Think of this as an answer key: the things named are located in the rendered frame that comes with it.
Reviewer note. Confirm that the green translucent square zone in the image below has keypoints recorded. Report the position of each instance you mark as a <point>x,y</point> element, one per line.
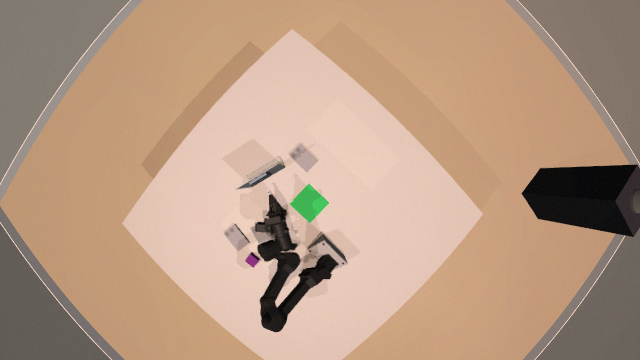
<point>309,203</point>

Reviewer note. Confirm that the small purple block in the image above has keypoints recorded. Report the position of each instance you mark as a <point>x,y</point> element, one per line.
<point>252,260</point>

